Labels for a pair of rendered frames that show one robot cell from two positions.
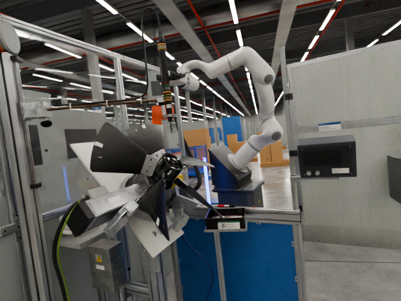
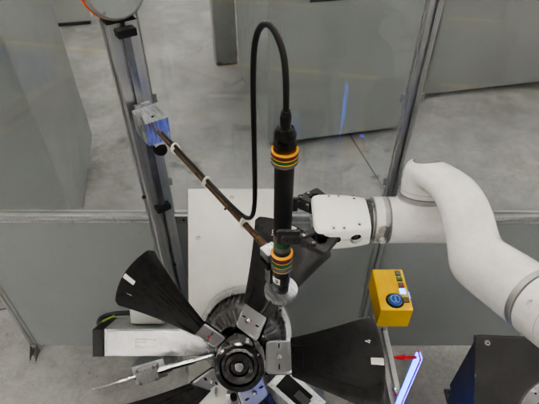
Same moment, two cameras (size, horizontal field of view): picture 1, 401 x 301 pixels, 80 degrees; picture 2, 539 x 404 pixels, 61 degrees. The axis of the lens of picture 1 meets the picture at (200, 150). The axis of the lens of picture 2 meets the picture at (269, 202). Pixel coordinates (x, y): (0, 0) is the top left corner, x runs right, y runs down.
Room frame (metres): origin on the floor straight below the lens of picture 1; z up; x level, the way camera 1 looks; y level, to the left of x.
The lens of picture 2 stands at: (0.96, -0.38, 2.22)
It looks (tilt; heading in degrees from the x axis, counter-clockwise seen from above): 42 degrees down; 63
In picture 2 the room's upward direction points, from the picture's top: straight up
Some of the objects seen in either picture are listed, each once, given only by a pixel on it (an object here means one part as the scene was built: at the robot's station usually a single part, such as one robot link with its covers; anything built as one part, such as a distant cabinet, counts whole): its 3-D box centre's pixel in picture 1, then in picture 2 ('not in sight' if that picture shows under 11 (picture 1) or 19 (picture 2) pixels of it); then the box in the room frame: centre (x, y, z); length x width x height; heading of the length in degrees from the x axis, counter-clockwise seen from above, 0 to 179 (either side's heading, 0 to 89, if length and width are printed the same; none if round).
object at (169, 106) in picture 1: (165, 76); (282, 222); (1.25, 0.14, 1.65); 0.04 x 0.04 x 0.46
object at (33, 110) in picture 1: (36, 110); (151, 123); (1.16, 0.76, 1.54); 0.10 x 0.07 x 0.09; 98
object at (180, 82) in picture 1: (176, 79); (342, 220); (1.35, 0.09, 1.65); 0.11 x 0.10 x 0.07; 153
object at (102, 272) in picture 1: (107, 264); not in sight; (1.20, 0.54, 0.73); 0.15 x 0.09 x 0.22; 63
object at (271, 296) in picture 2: (166, 107); (277, 273); (1.25, 0.15, 1.49); 0.09 x 0.07 x 0.10; 98
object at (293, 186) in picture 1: (294, 192); not in sight; (1.33, -0.50, 0.96); 0.03 x 0.03 x 0.20; 63
